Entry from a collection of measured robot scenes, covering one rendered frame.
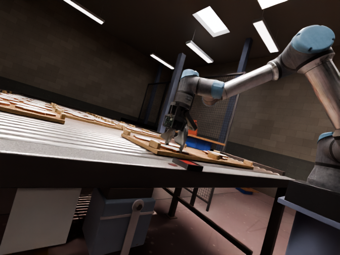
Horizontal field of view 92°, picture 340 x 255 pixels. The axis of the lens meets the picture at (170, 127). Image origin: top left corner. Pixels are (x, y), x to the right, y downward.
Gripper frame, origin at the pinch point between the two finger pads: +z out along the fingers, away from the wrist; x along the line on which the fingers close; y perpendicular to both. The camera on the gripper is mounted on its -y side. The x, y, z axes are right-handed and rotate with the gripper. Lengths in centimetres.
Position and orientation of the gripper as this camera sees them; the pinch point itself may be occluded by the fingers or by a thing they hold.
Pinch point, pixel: (173, 148)
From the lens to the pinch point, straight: 74.4
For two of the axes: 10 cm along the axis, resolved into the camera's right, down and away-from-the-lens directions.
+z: -2.7, 9.6, -0.3
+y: -7.6, -2.3, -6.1
